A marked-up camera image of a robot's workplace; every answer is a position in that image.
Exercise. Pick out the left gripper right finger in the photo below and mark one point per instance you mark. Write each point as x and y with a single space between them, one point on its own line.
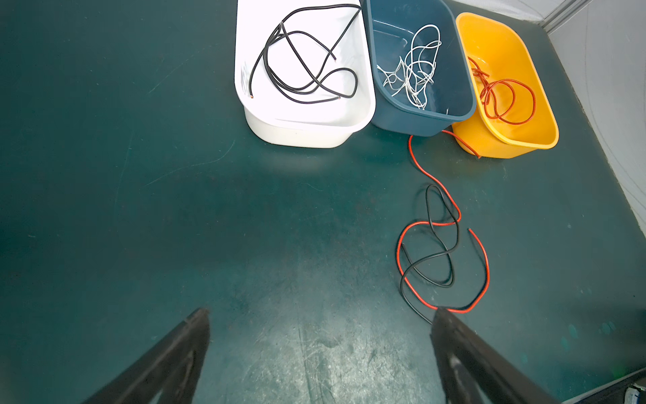
470 369

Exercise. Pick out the yellow plastic bin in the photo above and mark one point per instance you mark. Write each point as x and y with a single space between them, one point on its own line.
513 116

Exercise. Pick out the blue plastic bin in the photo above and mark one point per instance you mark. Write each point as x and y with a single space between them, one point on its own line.
420 73

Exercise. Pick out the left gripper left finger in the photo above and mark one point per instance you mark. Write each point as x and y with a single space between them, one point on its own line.
169 372

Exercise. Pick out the white plastic bin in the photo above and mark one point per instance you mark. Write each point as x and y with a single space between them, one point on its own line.
303 72

